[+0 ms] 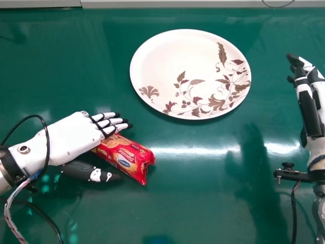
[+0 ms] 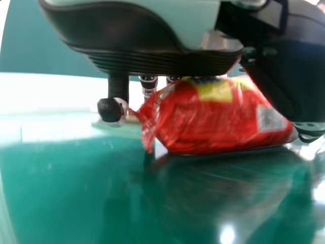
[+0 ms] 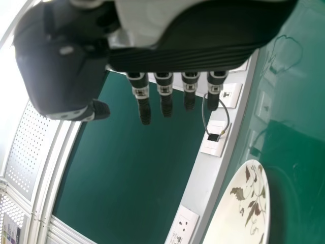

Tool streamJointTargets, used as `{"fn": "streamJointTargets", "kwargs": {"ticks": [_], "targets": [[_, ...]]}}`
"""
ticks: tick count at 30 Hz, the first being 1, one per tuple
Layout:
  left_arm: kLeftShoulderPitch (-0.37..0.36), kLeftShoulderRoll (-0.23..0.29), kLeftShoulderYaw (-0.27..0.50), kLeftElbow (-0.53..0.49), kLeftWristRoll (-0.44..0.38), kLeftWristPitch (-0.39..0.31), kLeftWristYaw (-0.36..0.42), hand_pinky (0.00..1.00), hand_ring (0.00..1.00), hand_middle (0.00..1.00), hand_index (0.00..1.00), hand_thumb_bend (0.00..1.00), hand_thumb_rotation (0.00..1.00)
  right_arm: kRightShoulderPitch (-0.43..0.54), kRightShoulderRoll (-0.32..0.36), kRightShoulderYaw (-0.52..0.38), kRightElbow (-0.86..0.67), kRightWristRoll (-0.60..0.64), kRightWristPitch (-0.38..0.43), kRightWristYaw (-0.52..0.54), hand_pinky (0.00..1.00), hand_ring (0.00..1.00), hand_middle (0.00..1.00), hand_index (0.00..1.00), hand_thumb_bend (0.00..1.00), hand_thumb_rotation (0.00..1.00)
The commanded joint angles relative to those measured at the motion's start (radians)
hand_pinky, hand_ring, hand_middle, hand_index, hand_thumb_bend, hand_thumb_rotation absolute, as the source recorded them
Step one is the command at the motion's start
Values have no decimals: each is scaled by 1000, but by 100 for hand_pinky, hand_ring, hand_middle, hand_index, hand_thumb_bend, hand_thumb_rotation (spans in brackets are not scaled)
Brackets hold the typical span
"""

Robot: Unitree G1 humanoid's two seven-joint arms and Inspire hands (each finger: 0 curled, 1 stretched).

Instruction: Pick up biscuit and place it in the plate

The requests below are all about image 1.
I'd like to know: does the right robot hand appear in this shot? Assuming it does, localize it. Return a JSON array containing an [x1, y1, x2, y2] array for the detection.
[[286, 52, 325, 174]]

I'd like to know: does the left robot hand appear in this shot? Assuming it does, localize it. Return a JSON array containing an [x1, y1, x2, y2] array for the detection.
[[0, 110, 134, 185]]

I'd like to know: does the red biscuit packet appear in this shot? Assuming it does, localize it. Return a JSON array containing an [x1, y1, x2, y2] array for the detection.
[[90, 133, 156, 186]]

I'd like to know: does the plate with brown leaf pattern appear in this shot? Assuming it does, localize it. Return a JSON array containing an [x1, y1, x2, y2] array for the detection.
[[129, 28, 252, 120]]

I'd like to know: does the white socket strip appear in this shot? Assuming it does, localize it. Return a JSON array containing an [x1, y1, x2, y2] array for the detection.
[[0, 0, 325, 10]]

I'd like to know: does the black cable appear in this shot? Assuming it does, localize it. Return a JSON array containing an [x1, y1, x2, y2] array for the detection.
[[0, 198, 63, 244], [0, 114, 51, 191], [290, 179, 303, 244]]

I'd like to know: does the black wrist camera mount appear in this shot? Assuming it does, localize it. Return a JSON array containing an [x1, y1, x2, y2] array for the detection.
[[273, 162, 325, 184]]

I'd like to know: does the white and red braided cable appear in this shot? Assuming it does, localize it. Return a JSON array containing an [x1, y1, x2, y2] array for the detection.
[[4, 175, 36, 244]]

